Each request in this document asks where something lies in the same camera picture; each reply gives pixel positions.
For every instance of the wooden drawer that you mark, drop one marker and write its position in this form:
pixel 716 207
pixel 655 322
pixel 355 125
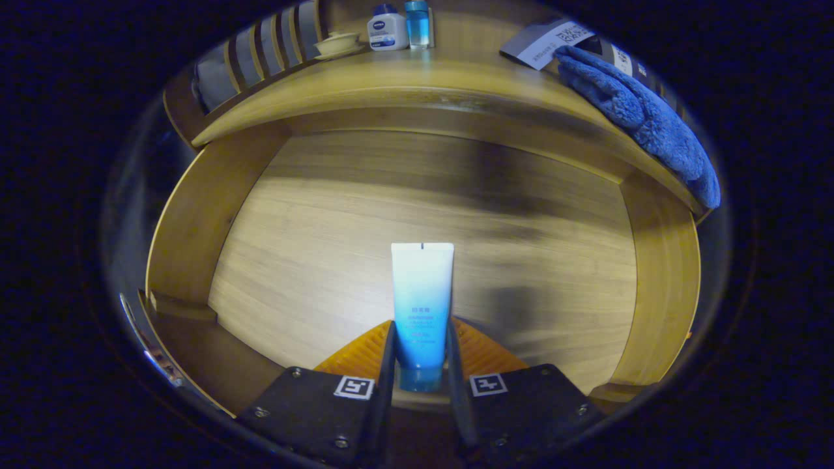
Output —
pixel 391 195

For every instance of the clear blue pump bottle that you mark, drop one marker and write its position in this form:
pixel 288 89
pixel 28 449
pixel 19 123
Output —
pixel 417 26

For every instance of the blue folded towel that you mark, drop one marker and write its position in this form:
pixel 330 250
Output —
pixel 645 117

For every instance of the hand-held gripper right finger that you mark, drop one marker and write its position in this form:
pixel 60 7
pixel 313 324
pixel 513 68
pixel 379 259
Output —
pixel 456 404

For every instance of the wooden countertop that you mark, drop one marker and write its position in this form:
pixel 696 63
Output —
pixel 456 71

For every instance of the blue squeeze tube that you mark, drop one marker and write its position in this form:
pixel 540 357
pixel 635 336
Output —
pixel 422 306

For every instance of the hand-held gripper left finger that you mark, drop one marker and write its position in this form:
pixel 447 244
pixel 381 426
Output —
pixel 388 404

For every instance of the white spine book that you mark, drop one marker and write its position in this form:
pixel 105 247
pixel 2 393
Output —
pixel 619 60

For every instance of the small beige lidded teacup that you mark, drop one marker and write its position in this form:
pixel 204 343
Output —
pixel 339 44

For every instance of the black backdrop cloth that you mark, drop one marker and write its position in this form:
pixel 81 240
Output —
pixel 212 78

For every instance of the white lotion bottle blue cap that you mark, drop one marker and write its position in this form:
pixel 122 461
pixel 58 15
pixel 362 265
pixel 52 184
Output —
pixel 388 36

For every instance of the grey book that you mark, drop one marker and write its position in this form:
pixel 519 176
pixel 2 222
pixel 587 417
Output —
pixel 534 42

